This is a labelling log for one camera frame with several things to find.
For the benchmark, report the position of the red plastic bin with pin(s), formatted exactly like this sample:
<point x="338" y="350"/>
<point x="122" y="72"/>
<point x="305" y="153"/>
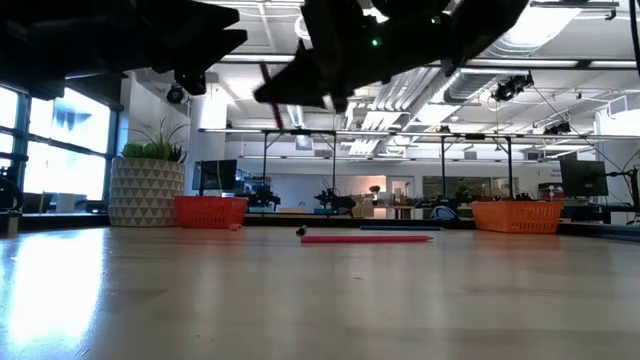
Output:
<point x="210" y="212"/>

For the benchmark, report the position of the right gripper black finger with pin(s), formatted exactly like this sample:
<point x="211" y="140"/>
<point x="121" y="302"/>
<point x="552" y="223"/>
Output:
<point x="310" y="57"/>
<point x="310" y="92"/>

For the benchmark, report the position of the long red pen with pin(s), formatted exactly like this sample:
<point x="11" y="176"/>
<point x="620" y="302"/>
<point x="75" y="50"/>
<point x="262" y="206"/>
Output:
<point x="366" y="239"/>

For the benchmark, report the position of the black ceiling camera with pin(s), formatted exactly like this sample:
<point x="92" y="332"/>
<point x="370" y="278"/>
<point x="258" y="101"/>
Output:
<point x="557" y="128"/>
<point x="510" y="89"/>

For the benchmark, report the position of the black stand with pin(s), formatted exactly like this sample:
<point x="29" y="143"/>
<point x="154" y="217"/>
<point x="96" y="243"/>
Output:
<point x="635" y="195"/>

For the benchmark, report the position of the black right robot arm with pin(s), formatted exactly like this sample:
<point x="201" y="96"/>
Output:
<point x="490" y="25"/>

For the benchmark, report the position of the orange eraser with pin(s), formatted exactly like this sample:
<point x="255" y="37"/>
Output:
<point x="235" y="227"/>

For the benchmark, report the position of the long ceiling light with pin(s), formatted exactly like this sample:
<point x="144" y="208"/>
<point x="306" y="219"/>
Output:
<point x="525" y="63"/>
<point x="240" y="58"/>

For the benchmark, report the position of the black ceiling speaker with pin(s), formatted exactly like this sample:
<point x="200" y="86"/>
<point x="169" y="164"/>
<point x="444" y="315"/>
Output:
<point x="175" y="93"/>

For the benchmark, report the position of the blue pencil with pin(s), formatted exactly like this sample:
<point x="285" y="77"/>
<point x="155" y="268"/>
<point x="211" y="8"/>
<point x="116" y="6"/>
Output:
<point x="400" y="228"/>

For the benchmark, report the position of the black background robot arm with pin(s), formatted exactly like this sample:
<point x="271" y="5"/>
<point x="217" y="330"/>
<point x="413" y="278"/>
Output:
<point x="337" y="202"/>
<point x="265" y="199"/>

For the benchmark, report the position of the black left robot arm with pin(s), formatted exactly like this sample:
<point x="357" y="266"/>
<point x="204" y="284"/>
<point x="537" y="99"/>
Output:
<point x="45" y="40"/>

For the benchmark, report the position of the green plant in patterned pot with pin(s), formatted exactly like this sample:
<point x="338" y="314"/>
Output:
<point x="145" y="192"/>

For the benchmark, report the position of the red box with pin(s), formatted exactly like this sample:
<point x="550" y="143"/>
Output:
<point x="550" y="192"/>

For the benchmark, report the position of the orange plastic bin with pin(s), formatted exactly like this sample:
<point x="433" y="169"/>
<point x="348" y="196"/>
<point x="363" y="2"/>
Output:
<point x="517" y="217"/>

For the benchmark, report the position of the black aluminium table frame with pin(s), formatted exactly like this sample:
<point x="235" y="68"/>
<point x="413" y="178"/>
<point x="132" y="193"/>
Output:
<point x="280" y="220"/>

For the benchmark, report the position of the black monitor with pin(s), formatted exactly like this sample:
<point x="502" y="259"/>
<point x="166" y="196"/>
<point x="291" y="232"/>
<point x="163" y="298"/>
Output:
<point x="217" y="175"/>
<point x="582" y="177"/>

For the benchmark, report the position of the short red pen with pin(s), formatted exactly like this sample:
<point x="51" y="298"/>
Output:
<point x="265" y="75"/>

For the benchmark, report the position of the black background rig frame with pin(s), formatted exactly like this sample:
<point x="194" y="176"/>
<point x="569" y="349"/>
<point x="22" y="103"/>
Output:
<point x="334" y="160"/>

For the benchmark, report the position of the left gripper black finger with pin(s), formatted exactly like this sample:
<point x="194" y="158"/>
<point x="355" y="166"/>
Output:
<point x="200" y="55"/>
<point x="205" y="17"/>

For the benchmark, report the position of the blue and white ball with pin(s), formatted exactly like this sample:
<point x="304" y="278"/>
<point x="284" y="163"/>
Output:
<point x="443" y="214"/>

